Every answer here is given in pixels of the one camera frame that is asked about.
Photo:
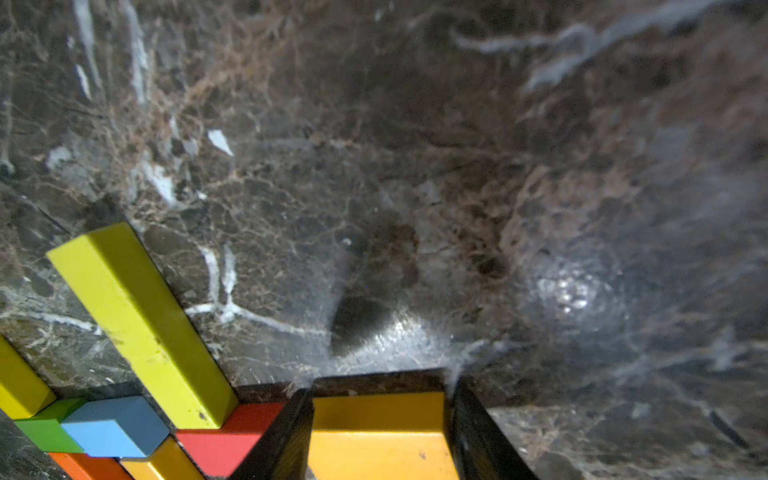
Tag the orange block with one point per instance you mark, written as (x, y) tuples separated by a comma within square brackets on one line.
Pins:
[(83, 467)]

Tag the green block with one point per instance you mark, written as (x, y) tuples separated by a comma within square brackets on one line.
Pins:
[(45, 428)]

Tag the small yellow block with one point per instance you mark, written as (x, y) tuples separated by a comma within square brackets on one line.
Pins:
[(388, 436)]

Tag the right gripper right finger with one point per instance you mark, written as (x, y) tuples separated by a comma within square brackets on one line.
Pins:
[(479, 448)]

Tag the red block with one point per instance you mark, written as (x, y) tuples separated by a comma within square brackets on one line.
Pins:
[(218, 453)]

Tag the long yellow block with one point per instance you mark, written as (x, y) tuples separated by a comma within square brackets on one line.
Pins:
[(167, 462)]

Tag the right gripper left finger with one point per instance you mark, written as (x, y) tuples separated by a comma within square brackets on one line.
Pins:
[(282, 452)]

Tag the light blue block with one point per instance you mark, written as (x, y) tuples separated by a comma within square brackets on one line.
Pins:
[(125, 427)]

